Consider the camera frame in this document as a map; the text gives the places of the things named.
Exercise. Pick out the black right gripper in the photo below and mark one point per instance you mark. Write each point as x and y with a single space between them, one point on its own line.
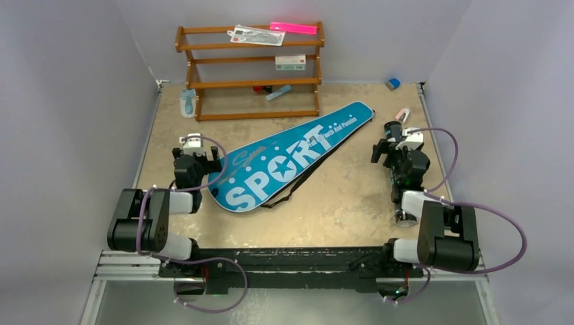
390 152

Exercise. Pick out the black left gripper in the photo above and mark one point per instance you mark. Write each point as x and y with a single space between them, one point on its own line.
210 166

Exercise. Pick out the black shuttlecock tube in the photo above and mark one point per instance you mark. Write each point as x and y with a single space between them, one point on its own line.
399 181

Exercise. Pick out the blue racket bag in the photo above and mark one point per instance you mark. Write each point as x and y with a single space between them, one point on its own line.
257 172

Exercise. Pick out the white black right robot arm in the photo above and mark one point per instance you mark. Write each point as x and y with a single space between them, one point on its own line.
447 236

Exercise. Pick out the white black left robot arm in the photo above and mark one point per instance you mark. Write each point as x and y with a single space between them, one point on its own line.
140 222

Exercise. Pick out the pink white small clip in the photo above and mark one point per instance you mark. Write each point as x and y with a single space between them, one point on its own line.
402 115

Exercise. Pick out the blue white eraser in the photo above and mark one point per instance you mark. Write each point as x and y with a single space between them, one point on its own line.
393 84

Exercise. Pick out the blue white packaged item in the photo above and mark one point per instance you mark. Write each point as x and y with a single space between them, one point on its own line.
187 100

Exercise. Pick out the wooden shelf rack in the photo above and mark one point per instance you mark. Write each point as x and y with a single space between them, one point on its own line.
214 62

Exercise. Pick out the red black stamp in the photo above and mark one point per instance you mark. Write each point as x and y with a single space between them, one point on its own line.
262 89

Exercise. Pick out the white green small box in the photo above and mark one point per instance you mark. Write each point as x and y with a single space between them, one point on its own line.
291 62

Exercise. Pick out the white plastic package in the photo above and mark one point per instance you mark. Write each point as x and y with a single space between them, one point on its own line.
256 36

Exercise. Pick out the pink ruler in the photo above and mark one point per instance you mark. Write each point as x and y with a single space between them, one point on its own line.
304 29

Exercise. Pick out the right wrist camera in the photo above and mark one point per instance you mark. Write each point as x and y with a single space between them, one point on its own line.
410 139

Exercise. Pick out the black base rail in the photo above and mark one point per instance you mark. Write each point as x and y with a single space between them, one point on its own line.
365 269

